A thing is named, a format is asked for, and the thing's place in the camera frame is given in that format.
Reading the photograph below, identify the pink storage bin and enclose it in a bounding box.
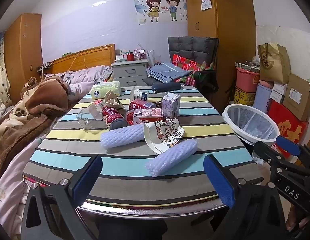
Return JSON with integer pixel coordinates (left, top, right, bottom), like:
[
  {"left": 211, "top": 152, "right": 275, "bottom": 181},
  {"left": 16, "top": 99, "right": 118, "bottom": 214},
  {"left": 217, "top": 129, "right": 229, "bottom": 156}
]
[{"left": 236, "top": 66, "right": 261, "bottom": 93}]

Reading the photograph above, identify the gold paper gift bag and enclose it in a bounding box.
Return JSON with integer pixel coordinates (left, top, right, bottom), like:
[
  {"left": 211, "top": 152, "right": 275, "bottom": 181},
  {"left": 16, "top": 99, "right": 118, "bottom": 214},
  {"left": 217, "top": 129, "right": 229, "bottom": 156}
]
[{"left": 257, "top": 43, "right": 291, "bottom": 84}]

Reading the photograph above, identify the folded blue checked cloth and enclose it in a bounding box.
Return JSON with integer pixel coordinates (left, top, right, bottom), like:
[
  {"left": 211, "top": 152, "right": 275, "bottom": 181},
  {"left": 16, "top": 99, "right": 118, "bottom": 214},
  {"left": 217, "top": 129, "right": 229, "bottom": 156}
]
[{"left": 146, "top": 62, "right": 193, "bottom": 83}]

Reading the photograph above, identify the navy glasses case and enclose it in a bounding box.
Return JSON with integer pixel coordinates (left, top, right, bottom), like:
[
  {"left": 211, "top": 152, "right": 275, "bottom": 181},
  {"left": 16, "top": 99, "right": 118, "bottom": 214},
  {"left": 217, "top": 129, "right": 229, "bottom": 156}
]
[{"left": 151, "top": 82, "right": 182, "bottom": 92}]

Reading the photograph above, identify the wooden headboard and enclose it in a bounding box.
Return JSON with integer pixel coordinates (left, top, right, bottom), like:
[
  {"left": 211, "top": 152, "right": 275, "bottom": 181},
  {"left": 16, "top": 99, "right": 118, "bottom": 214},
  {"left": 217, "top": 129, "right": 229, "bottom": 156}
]
[{"left": 43, "top": 44, "right": 115, "bottom": 74}]

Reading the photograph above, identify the patterned curtain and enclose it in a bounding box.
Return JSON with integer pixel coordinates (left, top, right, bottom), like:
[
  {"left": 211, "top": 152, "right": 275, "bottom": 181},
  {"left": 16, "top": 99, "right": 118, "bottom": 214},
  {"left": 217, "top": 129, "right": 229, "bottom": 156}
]
[{"left": 0, "top": 31, "right": 13, "bottom": 105}]

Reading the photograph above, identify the lilac duvet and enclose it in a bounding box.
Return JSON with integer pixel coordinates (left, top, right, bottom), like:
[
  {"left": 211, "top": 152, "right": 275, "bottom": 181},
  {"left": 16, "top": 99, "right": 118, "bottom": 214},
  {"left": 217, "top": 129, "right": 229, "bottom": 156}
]
[{"left": 43, "top": 65, "right": 113, "bottom": 90}]

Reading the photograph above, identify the cartoon couple wall sticker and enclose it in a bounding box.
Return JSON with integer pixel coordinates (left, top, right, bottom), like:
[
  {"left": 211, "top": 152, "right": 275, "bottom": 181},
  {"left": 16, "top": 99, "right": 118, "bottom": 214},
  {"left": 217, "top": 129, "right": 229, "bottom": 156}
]
[{"left": 102, "top": 0, "right": 188, "bottom": 23}]

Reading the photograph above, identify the grey nightstand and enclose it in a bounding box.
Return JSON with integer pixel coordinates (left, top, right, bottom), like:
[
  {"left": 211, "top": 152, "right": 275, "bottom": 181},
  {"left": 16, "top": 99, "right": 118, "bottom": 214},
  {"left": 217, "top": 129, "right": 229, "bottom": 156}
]
[{"left": 111, "top": 59, "right": 148, "bottom": 87}]

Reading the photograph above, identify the brown plush blanket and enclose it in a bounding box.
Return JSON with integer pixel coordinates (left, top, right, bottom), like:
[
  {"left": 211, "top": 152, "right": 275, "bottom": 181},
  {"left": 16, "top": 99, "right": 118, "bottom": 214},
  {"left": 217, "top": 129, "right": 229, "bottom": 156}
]
[{"left": 0, "top": 76, "right": 70, "bottom": 175}]

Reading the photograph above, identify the yellow patterned box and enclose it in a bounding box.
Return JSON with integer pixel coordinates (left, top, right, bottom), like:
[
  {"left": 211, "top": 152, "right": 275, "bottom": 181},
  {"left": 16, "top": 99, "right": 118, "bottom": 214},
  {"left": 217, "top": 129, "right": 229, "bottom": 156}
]
[{"left": 233, "top": 86, "right": 257, "bottom": 107}]

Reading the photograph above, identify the light blue cylinder container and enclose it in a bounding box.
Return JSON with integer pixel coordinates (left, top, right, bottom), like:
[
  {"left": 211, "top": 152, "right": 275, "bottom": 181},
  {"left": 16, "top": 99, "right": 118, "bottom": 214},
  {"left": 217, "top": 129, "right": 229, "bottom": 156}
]
[{"left": 253, "top": 82, "right": 273, "bottom": 113}]

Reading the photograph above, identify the white blue paper cup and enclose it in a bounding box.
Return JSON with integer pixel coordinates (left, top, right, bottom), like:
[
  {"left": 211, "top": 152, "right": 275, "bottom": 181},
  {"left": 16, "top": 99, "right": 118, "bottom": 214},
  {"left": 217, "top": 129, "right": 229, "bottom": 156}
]
[{"left": 130, "top": 86, "right": 149, "bottom": 102}]

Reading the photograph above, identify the clear bin liner bag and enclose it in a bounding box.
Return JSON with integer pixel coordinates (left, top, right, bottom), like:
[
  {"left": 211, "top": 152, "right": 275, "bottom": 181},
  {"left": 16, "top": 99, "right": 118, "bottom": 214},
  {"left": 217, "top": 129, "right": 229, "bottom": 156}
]
[{"left": 226, "top": 107, "right": 277, "bottom": 139}]

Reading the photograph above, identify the small white box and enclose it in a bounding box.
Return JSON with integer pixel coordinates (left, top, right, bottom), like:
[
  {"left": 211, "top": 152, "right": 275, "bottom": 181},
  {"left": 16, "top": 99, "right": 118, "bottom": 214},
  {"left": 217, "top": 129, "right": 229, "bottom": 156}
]
[
  {"left": 273, "top": 82, "right": 288, "bottom": 93},
  {"left": 271, "top": 91, "right": 286, "bottom": 104}
]

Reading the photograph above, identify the flat patterned box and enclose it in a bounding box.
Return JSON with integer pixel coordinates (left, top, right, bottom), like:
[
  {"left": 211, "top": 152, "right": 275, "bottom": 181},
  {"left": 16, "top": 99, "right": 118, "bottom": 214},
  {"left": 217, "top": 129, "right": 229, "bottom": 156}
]
[{"left": 235, "top": 61, "right": 261, "bottom": 73}]

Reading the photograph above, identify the red gift box gold character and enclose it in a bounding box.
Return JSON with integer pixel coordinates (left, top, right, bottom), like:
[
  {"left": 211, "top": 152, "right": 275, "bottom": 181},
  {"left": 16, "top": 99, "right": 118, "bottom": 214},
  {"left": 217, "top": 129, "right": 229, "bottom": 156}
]
[{"left": 267, "top": 100, "right": 309, "bottom": 159}]

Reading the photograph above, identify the cardboard box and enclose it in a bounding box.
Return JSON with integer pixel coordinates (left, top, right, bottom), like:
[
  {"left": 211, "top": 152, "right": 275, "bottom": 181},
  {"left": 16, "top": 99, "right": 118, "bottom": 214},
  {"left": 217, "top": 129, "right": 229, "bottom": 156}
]
[{"left": 282, "top": 74, "right": 310, "bottom": 122}]

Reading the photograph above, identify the white plastic bag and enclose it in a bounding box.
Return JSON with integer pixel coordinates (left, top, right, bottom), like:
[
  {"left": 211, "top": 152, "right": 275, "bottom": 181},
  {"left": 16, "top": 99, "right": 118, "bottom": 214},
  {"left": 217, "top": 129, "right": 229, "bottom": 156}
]
[{"left": 146, "top": 50, "right": 158, "bottom": 67}]

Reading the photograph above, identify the green tissue pack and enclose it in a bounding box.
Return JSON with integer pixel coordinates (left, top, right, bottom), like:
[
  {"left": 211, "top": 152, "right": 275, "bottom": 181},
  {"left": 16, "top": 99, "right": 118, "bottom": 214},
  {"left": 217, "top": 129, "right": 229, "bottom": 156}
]
[{"left": 91, "top": 81, "right": 121, "bottom": 99}]

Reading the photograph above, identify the person's right hand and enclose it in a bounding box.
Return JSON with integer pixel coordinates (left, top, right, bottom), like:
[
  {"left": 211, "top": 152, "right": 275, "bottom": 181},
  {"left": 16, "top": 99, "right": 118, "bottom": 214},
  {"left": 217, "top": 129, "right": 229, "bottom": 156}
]
[{"left": 285, "top": 202, "right": 310, "bottom": 240}]

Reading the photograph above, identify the red plaid blanket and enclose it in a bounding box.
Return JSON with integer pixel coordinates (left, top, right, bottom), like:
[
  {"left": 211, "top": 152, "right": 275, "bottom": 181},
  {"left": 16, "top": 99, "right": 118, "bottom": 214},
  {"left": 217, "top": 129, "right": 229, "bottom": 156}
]
[{"left": 171, "top": 54, "right": 217, "bottom": 87}]

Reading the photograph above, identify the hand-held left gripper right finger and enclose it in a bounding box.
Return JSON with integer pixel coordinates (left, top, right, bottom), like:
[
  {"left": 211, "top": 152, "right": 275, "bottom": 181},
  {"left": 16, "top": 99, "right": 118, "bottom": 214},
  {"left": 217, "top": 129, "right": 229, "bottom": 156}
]
[{"left": 203, "top": 154, "right": 293, "bottom": 240}]

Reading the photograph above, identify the pink bed sheet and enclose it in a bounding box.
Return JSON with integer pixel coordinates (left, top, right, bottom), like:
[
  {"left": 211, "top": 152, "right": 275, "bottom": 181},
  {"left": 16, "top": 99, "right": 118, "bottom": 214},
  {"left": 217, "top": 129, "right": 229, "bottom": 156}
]
[{"left": 0, "top": 132, "right": 45, "bottom": 233}]

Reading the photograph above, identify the purple milk carton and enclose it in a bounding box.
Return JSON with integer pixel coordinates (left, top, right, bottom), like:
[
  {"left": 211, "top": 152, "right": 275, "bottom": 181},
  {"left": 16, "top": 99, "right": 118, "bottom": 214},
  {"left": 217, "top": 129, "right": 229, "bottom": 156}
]
[{"left": 161, "top": 93, "right": 181, "bottom": 119}]

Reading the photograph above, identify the small pink carton box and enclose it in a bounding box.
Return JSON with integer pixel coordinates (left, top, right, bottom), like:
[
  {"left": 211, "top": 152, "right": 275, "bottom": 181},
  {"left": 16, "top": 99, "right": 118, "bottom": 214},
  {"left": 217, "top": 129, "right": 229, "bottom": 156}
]
[{"left": 133, "top": 108, "right": 163, "bottom": 125}]

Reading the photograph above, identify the wooden cabinet with star decals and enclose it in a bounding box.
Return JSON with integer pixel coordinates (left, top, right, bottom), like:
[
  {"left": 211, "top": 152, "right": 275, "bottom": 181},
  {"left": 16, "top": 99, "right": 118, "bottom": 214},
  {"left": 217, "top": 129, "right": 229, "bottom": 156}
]
[{"left": 3, "top": 14, "right": 43, "bottom": 103}]

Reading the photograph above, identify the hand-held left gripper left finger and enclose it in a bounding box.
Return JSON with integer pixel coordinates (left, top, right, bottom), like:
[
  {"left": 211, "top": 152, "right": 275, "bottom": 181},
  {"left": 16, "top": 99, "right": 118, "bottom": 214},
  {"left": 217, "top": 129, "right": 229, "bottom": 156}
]
[{"left": 21, "top": 155, "right": 103, "bottom": 240}]

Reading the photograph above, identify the tall wooden wardrobe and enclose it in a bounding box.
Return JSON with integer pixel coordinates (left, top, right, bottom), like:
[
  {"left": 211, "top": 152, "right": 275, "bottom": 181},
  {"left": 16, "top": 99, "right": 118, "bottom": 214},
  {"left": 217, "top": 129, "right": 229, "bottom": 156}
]
[{"left": 184, "top": 0, "right": 257, "bottom": 105}]

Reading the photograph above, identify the grey quilted cushion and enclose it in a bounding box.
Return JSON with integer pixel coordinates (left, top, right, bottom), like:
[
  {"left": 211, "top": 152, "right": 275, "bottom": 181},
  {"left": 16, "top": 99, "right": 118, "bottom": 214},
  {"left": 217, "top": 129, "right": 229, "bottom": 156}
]
[{"left": 167, "top": 36, "right": 219, "bottom": 63}]

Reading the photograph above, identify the striped tablecloth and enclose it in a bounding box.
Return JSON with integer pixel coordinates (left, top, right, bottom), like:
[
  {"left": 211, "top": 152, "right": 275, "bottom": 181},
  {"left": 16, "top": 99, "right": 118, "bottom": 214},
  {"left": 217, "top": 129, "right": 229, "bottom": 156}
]
[{"left": 22, "top": 84, "right": 264, "bottom": 205}]

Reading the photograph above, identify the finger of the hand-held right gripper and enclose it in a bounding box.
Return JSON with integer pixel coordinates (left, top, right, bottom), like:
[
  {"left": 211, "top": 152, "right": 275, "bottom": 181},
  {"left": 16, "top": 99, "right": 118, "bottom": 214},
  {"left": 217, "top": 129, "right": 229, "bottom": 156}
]
[
  {"left": 275, "top": 135, "right": 310, "bottom": 167},
  {"left": 253, "top": 141, "right": 310, "bottom": 172}
]

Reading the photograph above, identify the clear plastic bottle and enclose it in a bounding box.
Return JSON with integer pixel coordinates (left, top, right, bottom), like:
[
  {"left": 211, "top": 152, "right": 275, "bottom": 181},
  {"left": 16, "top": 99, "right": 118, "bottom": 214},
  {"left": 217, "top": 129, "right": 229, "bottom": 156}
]
[{"left": 76, "top": 99, "right": 106, "bottom": 132}]

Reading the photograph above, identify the lilac foam net sleeve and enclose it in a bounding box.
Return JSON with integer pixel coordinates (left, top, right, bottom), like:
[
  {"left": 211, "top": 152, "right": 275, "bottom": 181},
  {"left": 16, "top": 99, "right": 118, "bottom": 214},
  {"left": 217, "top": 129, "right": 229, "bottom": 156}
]
[
  {"left": 100, "top": 124, "right": 145, "bottom": 153},
  {"left": 145, "top": 139, "right": 197, "bottom": 178}
]

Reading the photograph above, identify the white trash bin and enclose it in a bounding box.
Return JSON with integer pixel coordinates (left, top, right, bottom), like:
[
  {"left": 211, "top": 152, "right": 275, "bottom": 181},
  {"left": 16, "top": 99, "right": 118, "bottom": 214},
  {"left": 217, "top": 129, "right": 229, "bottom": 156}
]
[{"left": 222, "top": 104, "right": 280, "bottom": 145}]

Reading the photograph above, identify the orange cable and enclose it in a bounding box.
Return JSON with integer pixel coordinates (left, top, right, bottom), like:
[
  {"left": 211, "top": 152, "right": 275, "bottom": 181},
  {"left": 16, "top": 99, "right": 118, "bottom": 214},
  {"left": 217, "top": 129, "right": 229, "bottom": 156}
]
[{"left": 68, "top": 50, "right": 87, "bottom": 72}]

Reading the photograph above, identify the brown paper bag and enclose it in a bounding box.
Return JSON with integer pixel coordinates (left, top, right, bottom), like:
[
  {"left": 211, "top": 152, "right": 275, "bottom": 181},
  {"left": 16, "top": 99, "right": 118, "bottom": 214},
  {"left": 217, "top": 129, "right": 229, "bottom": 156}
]
[{"left": 105, "top": 89, "right": 127, "bottom": 115}]

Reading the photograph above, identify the black chair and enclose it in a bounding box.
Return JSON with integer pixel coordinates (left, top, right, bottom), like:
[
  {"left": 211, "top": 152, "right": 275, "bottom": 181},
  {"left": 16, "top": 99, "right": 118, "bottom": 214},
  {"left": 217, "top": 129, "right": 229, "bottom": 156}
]
[{"left": 195, "top": 38, "right": 220, "bottom": 93}]

